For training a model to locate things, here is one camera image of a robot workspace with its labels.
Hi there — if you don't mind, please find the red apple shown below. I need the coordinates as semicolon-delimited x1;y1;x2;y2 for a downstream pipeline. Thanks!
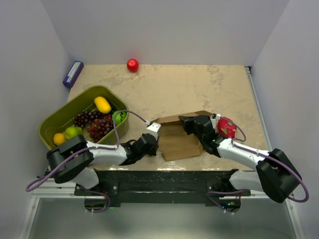
127;59;139;72

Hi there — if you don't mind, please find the red grape bunch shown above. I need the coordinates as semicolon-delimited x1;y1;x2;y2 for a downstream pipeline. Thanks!
87;114;114;143

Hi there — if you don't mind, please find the purple rectangular box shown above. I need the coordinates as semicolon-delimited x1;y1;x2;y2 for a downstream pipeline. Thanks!
63;61;84;89

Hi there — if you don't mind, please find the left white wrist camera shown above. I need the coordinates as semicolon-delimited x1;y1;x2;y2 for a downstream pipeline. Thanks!
145;122;161;139

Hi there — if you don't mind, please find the purple grape bunch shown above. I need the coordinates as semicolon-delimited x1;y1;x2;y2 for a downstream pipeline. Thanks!
74;110;103;129

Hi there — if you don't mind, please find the green striped toy fruit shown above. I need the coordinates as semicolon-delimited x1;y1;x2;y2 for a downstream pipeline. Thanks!
112;111;127;126

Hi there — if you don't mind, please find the red dragon fruit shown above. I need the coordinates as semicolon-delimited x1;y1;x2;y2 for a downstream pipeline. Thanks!
217;117;237;138

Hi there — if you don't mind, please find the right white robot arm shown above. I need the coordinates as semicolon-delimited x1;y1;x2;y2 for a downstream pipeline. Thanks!
178;114;309;203

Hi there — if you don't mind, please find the brown cardboard box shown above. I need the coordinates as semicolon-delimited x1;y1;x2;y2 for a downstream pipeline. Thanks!
152;115;203;161

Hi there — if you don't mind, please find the yellow mango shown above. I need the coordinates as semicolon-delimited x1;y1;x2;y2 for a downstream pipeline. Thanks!
94;96;112;114

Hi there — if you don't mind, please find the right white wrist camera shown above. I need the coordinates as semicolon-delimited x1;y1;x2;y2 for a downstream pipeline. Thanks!
210;114;221;130

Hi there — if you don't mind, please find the olive green plastic bin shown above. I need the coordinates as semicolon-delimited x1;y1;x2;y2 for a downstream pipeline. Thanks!
39;85;129;150

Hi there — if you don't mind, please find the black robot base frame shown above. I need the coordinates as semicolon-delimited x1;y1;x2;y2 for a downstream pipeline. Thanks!
72;170;251;213

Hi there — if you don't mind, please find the green pear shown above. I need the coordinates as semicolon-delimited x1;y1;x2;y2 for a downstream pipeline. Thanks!
64;126;82;140

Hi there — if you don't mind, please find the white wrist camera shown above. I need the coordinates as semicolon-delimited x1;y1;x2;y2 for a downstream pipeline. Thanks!
210;114;221;130
145;122;161;139

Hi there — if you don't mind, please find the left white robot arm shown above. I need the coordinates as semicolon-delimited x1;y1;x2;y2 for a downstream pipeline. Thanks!
46;133;159;195

